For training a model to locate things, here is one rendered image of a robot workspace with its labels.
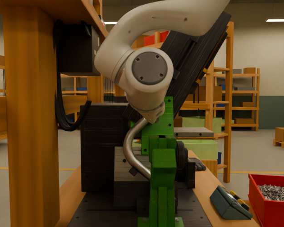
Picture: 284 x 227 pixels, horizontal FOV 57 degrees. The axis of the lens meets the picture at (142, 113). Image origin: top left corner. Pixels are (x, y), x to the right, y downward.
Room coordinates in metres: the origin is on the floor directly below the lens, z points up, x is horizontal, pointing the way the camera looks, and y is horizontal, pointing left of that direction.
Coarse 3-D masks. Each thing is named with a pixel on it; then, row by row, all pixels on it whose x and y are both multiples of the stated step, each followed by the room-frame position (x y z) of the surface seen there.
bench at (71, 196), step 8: (80, 168) 1.40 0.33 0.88; (72, 176) 1.26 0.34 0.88; (80, 176) 1.26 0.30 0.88; (64, 184) 1.15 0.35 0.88; (72, 184) 1.15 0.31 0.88; (80, 184) 1.15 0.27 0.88; (64, 192) 1.05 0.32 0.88; (72, 192) 1.05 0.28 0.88; (80, 192) 1.05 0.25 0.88; (64, 200) 0.97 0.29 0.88; (72, 200) 0.97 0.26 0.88; (80, 200) 0.97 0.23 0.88; (64, 208) 0.90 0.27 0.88; (72, 208) 0.90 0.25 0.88; (64, 216) 0.84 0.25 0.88; (72, 216) 0.84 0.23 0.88; (56, 224) 0.78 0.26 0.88; (64, 224) 0.78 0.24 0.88
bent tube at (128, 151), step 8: (144, 120) 0.89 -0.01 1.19; (136, 128) 0.89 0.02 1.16; (128, 136) 0.88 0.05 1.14; (128, 144) 0.87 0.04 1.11; (128, 152) 0.87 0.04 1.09; (128, 160) 0.86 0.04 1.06; (136, 160) 0.86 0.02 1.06; (136, 168) 0.86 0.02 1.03; (144, 168) 0.85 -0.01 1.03; (144, 176) 0.85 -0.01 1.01
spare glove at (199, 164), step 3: (195, 159) 1.41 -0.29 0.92; (198, 159) 1.42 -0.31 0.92; (198, 162) 1.36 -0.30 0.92; (201, 162) 1.36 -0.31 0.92; (198, 165) 1.30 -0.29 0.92; (201, 165) 1.32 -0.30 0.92; (204, 165) 1.31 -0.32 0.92; (195, 168) 1.28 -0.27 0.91; (198, 168) 1.28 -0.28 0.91; (201, 168) 1.28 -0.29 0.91; (204, 168) 1.28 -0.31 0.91
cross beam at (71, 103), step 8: (0, 96) 0.66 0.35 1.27; (64, 96) 1.20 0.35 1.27; (72, 96) 1.33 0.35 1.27; (80, 96) 1.50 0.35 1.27; (0, 104) 0.65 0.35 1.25; (64, 104) 1.19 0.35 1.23; (72, 104) 1.32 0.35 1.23; (80, 104) 1.50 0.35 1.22; (0, 112) 0.65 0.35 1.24; (72, 112) 1.32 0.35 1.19; (0, 120) 0.65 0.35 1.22; (0, 128) 0.65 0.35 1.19
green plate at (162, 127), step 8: (168, 96) 0.95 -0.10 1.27; (168, 104) 0.94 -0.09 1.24; (168, 112) 0.94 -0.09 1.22; (160, 120) 0.93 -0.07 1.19; (168, 120) 0.93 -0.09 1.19; (144, 128) 0.92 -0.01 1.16; (152, 128) 0.92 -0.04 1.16; (160, 128) 0.92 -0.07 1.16; (168, 128) 0.92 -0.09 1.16; (144, 136) 0.91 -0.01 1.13; (144, 144) 0.91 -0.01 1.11; (144, 152) 0.90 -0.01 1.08
